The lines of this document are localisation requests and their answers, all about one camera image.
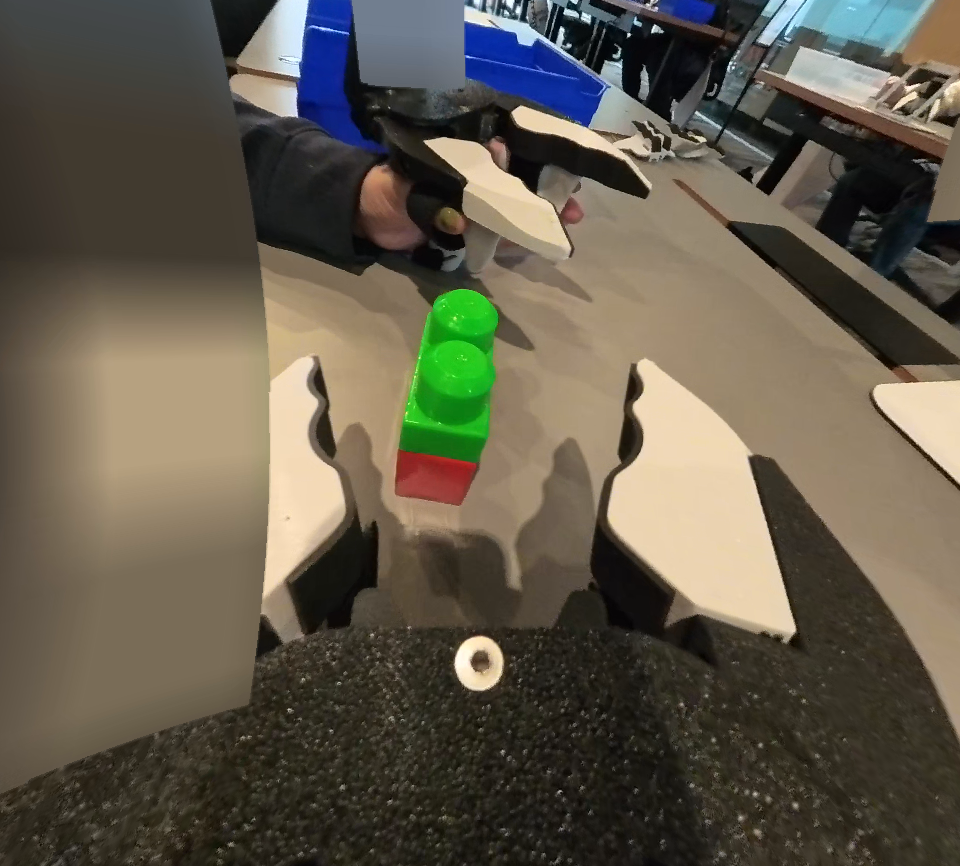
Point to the pile of black white parts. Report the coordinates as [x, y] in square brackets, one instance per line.
[660, 142]

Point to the green two-stud block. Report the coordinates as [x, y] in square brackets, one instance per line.
[450, 386]

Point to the small blue bin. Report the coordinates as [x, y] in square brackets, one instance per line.
[682, 7]

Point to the black mat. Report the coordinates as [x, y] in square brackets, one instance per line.
[840, 281]

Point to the instruction sheet on stand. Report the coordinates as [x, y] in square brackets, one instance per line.
[930, 423]

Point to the person's left hand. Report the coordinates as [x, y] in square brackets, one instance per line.
[382, 213]

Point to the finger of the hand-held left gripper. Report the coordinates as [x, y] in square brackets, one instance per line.
[510, 213]
[551, 123]

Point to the red two-stud block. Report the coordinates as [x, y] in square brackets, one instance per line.
[435, 480]

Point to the long wooden table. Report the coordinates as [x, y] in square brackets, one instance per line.
[847, 105]

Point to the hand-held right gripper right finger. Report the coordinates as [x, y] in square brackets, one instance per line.
[697, 521]

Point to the person's left forearm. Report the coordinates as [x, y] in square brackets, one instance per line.
[300, 183]

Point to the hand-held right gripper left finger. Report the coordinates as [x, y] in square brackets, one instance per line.
[296, 476]

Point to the blue plastic bin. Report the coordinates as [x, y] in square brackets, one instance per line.
[540, 86]

